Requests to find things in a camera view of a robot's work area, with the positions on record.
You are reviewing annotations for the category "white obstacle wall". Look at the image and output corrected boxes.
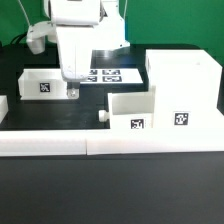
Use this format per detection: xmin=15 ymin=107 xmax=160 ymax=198
xmin=0 ymin=129 xmax=224 ymax=157
xmin=0 ymin=95 xmax=8 ymax=124

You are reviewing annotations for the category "white thin cable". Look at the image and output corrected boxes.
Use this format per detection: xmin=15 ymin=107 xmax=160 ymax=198
xmin=17 ymin=0 xmax=33 ymax=28

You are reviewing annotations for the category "white front drawer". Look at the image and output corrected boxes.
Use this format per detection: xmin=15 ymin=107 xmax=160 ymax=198
xmin=98 ymin=92 xmax=154 ymax=131

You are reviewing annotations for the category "black cable bundle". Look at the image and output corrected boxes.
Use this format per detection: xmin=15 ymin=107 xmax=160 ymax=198
xmin=9 ymin=31 xmax=29 ymax=46

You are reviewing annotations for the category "white rear drawer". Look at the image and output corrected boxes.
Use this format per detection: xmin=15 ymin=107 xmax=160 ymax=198
xmin=18 ymin=69 xmax=69 ymax=100

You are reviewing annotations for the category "white tag sheet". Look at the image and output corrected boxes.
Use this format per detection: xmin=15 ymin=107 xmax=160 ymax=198
xmin=82 ymin=68 xmax=142 ymax=84

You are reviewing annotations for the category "white left obstacle wall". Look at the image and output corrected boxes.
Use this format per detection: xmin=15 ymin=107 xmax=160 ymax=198
xmin=0 ymin=95 xmax=8 ymax=124

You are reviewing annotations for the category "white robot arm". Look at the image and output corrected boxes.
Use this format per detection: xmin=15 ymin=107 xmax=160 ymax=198
xmin=26 ymin=0 xmax=130 ymax=99

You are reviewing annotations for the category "white front obstacle wall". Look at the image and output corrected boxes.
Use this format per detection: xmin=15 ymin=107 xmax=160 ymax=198
xmin=0 ymin=129 xmax=224 ymax=157

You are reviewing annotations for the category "white drawer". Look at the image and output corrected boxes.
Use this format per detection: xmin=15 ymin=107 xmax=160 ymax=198
xmin=18 ymin=69 xmax=69 ymax=100
xmin=98 ymin=92 xmax=154 ymax=131

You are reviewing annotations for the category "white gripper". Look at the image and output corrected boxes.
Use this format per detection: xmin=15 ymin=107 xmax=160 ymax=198
xmin=26 ymin=0 xmax=101 ymax=99

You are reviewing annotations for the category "white drawer cabinet box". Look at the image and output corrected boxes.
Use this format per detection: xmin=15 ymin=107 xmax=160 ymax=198
xmin=145 ymin=49 xmax=224 ymax=129

